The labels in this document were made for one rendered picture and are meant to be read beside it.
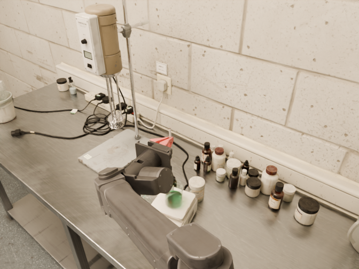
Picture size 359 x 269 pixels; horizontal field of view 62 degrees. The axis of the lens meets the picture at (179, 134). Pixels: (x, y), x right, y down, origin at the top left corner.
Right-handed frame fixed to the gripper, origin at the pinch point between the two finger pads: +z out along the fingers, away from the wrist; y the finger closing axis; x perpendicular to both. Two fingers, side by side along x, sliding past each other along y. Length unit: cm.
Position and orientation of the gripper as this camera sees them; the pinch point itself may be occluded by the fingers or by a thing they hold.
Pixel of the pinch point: (170, 140)
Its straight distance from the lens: 83.6
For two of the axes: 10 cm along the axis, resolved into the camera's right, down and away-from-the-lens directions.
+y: -8.7, -2.8, 4.0
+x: 0.1, 8.2, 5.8
